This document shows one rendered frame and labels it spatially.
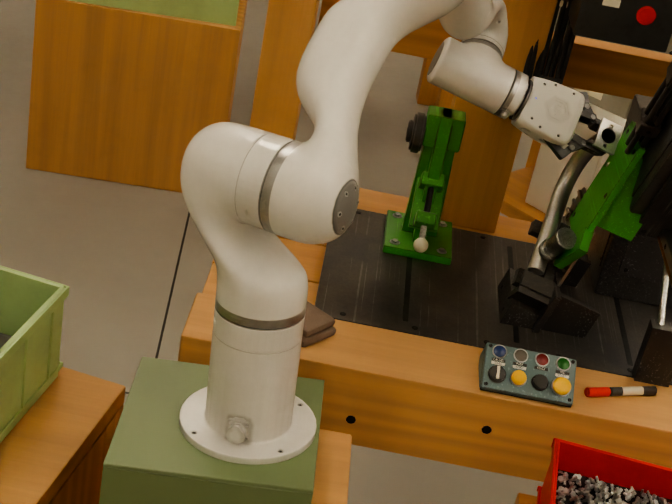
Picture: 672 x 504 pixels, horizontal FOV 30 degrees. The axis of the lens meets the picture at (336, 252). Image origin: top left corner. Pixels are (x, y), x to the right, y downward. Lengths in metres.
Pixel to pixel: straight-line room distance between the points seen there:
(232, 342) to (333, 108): 0.33
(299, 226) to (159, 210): 2.76
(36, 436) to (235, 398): 0.41
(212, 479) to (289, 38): 1.03
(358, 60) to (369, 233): 0.83
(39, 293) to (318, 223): 0.64
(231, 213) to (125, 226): 2.58
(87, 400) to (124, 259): 1.94
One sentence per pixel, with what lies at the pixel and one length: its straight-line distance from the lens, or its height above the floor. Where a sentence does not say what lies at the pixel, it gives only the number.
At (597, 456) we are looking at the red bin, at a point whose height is 0.91.
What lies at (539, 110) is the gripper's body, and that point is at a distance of 2.15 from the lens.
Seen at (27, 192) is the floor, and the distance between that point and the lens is 4.29.
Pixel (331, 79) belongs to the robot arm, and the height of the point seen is 1.44.
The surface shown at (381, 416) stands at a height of 0.82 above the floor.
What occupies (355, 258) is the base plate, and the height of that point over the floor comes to 0.90.
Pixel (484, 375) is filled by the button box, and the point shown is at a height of 0.92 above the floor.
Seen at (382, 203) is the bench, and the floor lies 0.88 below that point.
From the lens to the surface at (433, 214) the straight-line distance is 2.31.
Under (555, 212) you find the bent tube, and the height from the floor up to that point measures 1.07.
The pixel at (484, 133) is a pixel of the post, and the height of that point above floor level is 1.09.
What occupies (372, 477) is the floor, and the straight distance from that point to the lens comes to 3.25.
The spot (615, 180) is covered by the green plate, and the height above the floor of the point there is 1.20.
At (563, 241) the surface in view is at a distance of 2.15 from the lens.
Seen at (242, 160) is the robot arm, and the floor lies 1.36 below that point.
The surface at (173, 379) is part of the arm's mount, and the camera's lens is 1.84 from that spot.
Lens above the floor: 2.02
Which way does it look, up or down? 29 degrees down
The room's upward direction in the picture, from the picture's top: 11 degrees clockwise
